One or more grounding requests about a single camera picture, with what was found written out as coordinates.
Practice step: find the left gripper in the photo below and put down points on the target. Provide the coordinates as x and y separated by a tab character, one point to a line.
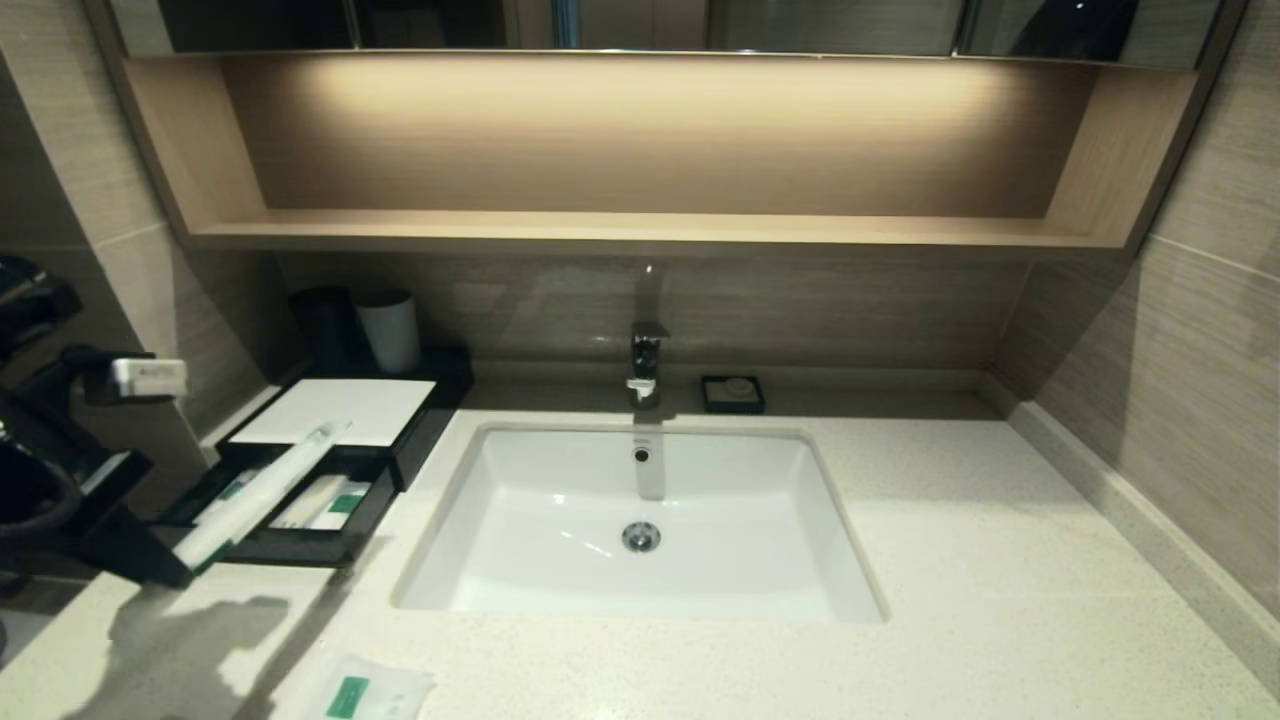
40	480

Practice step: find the toothbrush clear sleeve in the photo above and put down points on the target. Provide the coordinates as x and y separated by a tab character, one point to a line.
265	490

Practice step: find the grey plastic cup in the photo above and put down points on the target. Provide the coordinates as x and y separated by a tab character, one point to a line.
392	335

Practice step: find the black amenity drawer box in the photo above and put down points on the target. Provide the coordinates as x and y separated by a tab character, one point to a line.
440	400

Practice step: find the narrow white packet green label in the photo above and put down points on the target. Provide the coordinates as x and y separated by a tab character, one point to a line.
232	492

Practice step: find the plain white long packet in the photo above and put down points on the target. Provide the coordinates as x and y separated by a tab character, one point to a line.
310	500

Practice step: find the flat white packet green label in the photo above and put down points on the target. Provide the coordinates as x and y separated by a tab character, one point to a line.
347	503

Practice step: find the black cup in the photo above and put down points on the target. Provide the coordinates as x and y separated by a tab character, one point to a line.
322	320

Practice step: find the small sachet green label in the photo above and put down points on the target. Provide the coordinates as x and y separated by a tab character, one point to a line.
360	692

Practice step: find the chrome sink drain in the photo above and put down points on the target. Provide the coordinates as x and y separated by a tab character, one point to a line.
641	537

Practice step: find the chrome faucet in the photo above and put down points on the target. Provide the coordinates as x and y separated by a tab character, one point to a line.
647	360

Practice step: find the black soap dish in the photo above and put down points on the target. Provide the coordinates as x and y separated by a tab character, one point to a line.
712	400

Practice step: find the white sink basin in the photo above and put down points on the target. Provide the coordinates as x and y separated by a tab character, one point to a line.
740	540

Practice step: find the round soap bar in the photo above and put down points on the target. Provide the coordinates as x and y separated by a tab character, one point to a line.
739	386

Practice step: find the mirror cabinet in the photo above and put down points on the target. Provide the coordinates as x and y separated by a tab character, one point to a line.
800	25

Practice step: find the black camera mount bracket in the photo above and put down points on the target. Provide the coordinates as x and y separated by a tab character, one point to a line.
95	375

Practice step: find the wooden wall shelf niche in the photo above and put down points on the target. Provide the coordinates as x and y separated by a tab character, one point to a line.
650	230

